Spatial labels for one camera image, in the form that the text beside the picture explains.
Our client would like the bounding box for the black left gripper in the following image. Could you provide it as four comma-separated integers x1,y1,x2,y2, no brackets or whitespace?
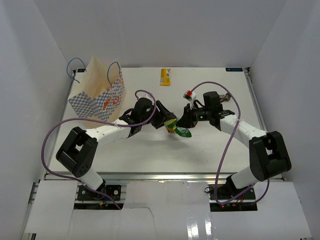
140,100,176,130

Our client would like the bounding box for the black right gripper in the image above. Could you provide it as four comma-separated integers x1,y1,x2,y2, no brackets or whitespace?
176,103,212,129

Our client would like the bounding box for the green Fox's candy bag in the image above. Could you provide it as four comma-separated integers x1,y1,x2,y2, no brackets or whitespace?
164,118,192,138

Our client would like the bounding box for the purple M&M's packet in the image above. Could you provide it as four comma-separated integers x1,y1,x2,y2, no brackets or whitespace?
219,92,232,103

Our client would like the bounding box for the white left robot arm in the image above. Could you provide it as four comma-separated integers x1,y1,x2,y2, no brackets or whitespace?
56,97,176,200

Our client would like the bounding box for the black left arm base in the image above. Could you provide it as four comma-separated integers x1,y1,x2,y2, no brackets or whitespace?
74,183,123,210

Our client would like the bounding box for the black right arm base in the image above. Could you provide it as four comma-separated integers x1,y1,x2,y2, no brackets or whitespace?
204,183,258,212

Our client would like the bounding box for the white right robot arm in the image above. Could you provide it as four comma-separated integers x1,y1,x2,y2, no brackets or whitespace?
177,90,292,200

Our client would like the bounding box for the blue checkered paper bag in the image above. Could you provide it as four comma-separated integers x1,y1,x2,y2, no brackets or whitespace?
68,56,126,123

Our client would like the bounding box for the yellow snack bar far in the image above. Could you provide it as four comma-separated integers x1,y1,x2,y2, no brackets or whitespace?
159,68,171,86

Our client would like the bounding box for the blue table corner label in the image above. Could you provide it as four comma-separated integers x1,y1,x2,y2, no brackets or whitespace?
225,67,243,72

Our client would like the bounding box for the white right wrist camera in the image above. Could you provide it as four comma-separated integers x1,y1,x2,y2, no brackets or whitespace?
183,90,197,109

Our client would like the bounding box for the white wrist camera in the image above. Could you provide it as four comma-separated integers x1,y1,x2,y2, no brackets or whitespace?
144,93,153,101
183,90,197,109

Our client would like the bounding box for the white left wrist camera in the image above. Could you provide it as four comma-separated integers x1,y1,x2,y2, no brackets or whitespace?
144,93,153,101

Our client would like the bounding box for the aluminium table edge rail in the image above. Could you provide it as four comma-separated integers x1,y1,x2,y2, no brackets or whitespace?
44,171,283,181

